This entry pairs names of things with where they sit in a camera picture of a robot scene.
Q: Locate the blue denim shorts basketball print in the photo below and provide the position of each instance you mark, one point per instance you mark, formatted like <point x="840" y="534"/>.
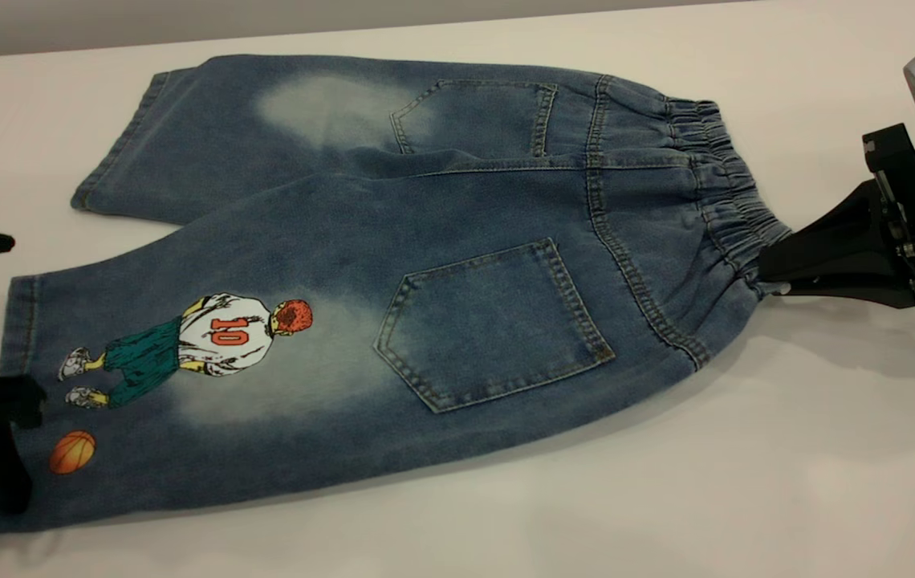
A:
<point x="465" y="201"/>

